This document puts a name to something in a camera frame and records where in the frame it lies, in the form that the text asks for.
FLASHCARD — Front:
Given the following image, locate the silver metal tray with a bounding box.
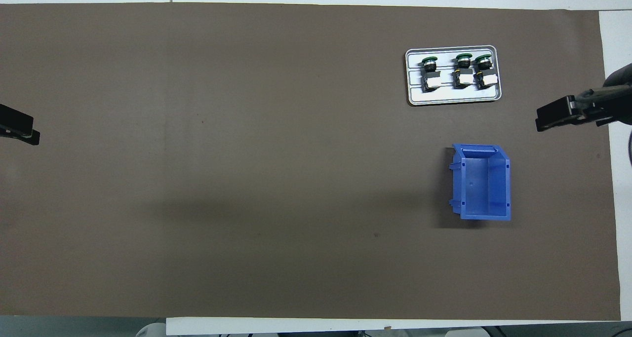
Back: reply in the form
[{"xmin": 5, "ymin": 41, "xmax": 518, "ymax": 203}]
[{"xmin": 405, "ymin": 45, "xmax": 503, "ymax": 106}]

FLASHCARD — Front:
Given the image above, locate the brown table mat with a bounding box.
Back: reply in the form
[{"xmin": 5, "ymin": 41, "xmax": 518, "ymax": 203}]
[{"xmin": 0, "ymin": 2, "xmax": 622, "ymax": 322}]

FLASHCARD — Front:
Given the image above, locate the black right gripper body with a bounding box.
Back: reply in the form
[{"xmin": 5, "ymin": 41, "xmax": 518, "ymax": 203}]
[{"xmin": 574, "ymin": 65, "xmax": 632, "ymax": 127}]

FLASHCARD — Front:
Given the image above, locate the green push button switch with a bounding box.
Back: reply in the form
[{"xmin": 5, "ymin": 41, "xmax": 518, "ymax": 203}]
[
  {"xmin": 453, "ymin": 53, "xmax": 474, "ymax": 89},
  {"xmin": 473, "ymin": 53, "xmax": 498, "ymax": 90},
  {"xmin": 421, "ymin": 56, "xmax": 443, "ymax": 92}
]

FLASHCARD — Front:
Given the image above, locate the blue plastic bin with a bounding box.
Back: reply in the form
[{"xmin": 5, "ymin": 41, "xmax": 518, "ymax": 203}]
[{"xmin": 448, "ymin": 143, "xmax": 512, "ymax": 222}]

